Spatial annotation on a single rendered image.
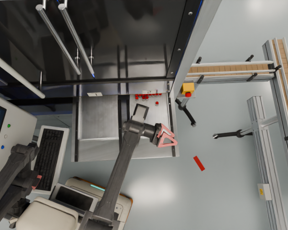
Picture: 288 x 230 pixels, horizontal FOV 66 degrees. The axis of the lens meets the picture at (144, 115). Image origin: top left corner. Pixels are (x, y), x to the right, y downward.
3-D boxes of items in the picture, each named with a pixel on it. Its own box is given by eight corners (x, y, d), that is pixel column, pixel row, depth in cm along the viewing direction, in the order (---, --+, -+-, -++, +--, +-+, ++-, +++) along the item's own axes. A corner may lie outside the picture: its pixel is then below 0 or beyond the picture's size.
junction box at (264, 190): (257, 183, 181) (263, 184, 173) (263, 183, 181) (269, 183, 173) (259, 199, 178) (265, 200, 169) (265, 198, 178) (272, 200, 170)
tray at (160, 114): (129, 89, 155) (129, 87, 152) (166, 87, 156) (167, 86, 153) (130, 137, 147) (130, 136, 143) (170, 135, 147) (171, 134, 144)
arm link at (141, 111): (121, 130, 86) (142, 137, 86) (130, 101, 85) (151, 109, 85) (125, 126, 98) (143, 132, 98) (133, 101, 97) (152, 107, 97)
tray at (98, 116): (80, 91, 154) (78, 89, 151) (117, 89, 155) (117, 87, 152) (78, 139, 146) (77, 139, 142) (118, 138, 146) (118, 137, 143)
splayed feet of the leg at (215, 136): (211, 133, 238) (216, 130, 224) (258, 130, 239) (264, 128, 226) (212, 140, 236) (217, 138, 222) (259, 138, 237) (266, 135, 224)
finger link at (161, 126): (176, 127, 102) (157, 121, 102) (178, 132, 95) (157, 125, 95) (171, 141, 104) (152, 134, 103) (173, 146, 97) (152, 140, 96)
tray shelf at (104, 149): (73, 92, 156) (72, 91, 154) (173, 88, 158) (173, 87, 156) (71, 162, 144) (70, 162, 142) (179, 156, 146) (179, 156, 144)
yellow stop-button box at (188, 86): (180, 84, 148) (182, 80, 141) (190, 84, 149) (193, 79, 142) (181, 95, 146) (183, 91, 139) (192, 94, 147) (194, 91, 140)
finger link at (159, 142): (178, 132, 95) (157, 125, 95) (180, 138, 88) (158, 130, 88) (173, 146, 97) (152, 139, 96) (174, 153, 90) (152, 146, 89)
